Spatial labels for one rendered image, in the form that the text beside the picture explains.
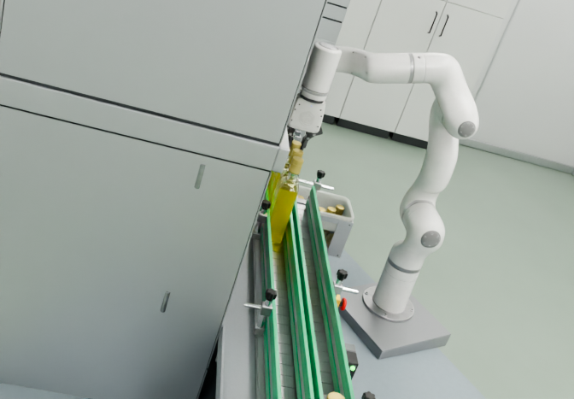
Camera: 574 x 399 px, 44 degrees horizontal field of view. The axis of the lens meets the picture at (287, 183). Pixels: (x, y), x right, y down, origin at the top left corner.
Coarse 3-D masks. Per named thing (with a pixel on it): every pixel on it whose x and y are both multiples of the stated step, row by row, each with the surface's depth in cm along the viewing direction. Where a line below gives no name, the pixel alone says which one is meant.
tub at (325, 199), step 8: (304, 192) 271; (320, 192) 271; (328, 192) 272; (320, 200) 272; (328, 200) 273; (336, 200) 273; (344, 200) 273; (344, 208) 271; (336, 216) 258; (344, 216) 268; (352, 216) 261
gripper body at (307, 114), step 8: (296, 96) 214; (296, 104) 213; (304, 104) 213; (312, 104) 213; (320, 104) 213; (296, 112) 214; (304, 112) 214; (312, 112) 214; (320, 112) 214; (296, 120) 215; (304, 120) 215; (312, 120) 215; (320, 120) 216; (296, 128) 216; (304, 128) 216; (312, 128) 216
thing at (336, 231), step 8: (320, 216) 257; (328, 216) 258; (328, 224) 259; (336, 224) 260; (344, 224) 260; (352, 224) 260; (328, 232) 261; (336, 232) 261; (344, 232) 261; (328, 240) 263; (336, 240) 263; (344, 240) 263; (328, 248) 264; (336, 248) 264; (336, 256) 266
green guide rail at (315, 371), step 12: (300, 228) 216; (300, 240) 209; (300, 252) 204; (300, 264) 201; (300, 276) 197; (312, 324) 176; (312, 336) 171; (312, 348) 168; (312, 360) 166; (312, 372) 164
